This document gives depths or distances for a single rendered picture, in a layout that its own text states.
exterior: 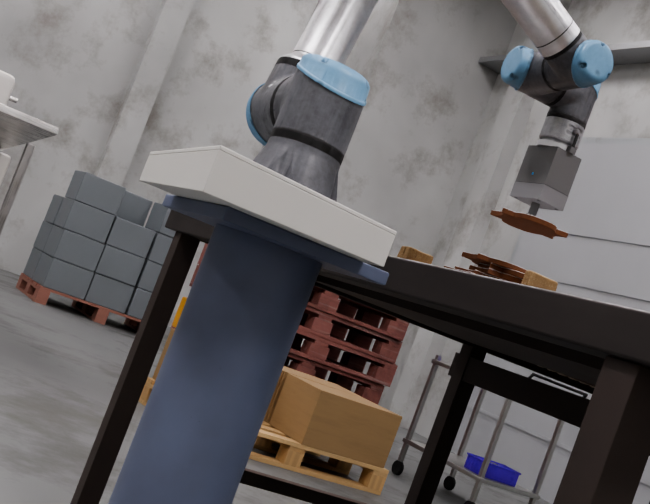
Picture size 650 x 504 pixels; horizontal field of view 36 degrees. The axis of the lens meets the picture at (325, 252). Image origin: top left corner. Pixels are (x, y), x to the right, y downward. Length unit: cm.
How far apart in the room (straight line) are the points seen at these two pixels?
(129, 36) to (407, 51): 320
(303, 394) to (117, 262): 433
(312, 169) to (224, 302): 23
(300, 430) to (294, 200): 389
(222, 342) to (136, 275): 792
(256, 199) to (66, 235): 786
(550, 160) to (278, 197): 72
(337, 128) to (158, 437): 51
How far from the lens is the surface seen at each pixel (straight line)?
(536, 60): 187
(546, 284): 166
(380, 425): 535
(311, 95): 150
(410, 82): 1092
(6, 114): 450
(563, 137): 192
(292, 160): 147
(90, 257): 921
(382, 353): 683
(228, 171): 128
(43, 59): 1170
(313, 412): 512
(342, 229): 135
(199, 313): 146
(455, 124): 1122
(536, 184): 190
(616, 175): 934
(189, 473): 146
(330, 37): 169
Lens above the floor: 78
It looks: 3 degrees up
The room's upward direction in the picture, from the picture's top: 21 degrees clockwise
